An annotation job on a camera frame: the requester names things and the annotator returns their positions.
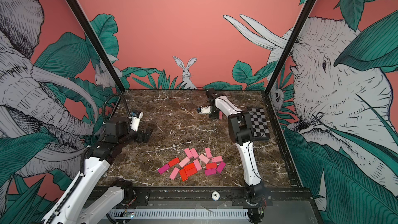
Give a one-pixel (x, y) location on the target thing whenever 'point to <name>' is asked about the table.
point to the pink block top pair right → (194, 153)
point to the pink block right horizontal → (217, 158)
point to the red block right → (211, 165)
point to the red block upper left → (173, 162)
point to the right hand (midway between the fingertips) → (214, 110)
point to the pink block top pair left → (188, 153)
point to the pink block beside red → (197, 164)
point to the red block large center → (190, 169)
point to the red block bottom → (183, 174)
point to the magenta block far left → (164, 168)
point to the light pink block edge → (221, 114)
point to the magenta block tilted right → (221, 167)
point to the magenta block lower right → (209, 171)
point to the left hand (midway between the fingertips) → (145, 124)
